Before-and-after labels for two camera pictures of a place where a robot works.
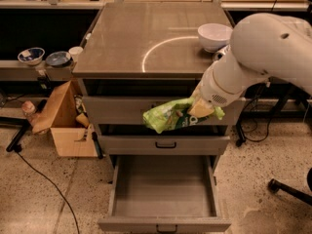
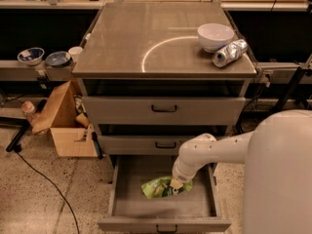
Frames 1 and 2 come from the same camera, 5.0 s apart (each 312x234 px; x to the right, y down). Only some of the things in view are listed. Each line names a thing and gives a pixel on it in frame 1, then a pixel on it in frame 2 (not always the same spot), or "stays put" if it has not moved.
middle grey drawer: (165, 144) stays put
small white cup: (75, 52) stays put
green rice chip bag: (175, 116) → (159, 187)
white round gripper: (211, 91) → (179, 175)
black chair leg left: (15, 122) stays put
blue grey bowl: (58, 58) stays put
